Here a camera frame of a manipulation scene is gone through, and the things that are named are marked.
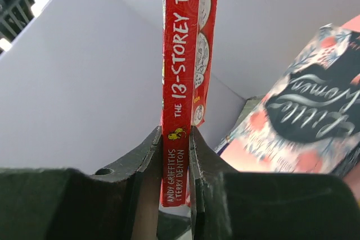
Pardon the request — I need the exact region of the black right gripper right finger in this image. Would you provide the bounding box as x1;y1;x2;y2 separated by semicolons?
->
189;128;359;239

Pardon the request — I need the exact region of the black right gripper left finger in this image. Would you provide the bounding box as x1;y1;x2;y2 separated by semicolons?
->
1;127;162;239

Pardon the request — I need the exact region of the red 13-Storey Treehouse book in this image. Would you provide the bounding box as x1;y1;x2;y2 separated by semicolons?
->
160;0;217;207

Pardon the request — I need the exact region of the floral Little Women book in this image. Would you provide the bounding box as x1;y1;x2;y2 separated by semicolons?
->
213;23;360;178

